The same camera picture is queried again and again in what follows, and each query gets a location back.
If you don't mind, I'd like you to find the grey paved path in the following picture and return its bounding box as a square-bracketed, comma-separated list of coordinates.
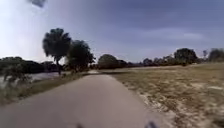
[0, 73, 161, 128]

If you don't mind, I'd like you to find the dry grass field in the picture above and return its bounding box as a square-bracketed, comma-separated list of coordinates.
[99, 62, 224, 128]

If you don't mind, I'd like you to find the palm tree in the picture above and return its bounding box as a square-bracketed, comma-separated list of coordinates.
[42, 27, 72, 76]

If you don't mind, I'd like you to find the wood beyond the water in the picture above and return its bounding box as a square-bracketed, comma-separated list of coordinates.
[0, 56, 63, 75]

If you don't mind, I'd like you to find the round dark tree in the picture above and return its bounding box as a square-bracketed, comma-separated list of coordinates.
[65, 39, 97, 73]

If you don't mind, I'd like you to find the row of dark trees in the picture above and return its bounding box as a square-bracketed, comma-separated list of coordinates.
[96, 47, 224, 70]

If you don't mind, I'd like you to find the grass verge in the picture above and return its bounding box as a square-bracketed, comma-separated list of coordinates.
[0, 71, 88, 106]

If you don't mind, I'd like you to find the bush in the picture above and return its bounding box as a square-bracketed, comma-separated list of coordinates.
[2, 63, 33, 86]

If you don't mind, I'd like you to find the pond water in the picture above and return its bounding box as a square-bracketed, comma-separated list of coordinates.
[0, 71, 63, 88]

